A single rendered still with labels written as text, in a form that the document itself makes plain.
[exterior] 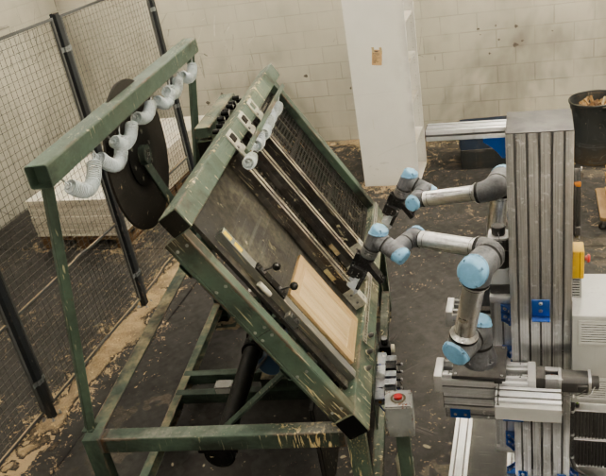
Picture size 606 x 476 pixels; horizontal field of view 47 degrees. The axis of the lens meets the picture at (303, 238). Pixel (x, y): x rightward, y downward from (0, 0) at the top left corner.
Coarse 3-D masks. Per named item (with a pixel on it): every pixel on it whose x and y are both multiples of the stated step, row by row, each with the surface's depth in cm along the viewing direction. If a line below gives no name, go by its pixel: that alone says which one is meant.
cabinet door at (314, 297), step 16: (304, 272) 353; (304, 288) 344; (320, 288) 359; (304, 304) 334; (320, 304) 349; (336, 304) 364; (320, 320) 339; (336, 320) 354; (352, 320) 369; (336, 336) 343; (352, 336) 358; (352, 352) 348
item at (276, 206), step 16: (240, 144) 351; (256, 144) 349; (240, 160) 351; (240, 176) 355; (256, 176) 355; (256, 192) 358; (272, 192) 361; (272, 208) 361; (288, 208) 366; (288, 224) 365; (304, 240) 368; (320, 256) 371; (336, 272) 375; (352, 304) 383
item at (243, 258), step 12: (228, 240) 304; (240, 252) 307; (252, 264) 310; (252, 276) 311; (276, 300) 316; (288, 300) 318; (300, 312) 322; (300, 324) 320; (312, 324) 325; (312, 336) 323; (324, 336) 328; (324, 348) 325; (336, 360) 328; (348, 372) 330
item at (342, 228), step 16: (256, 112) 392; (272, 144) 400; (288, 160) 403; (288, 176) 408; (304, 176) 411; (304, 192) 412; (320, 192) 417; (320, 208) 415; (336, 224) 419; (352, 240) 423
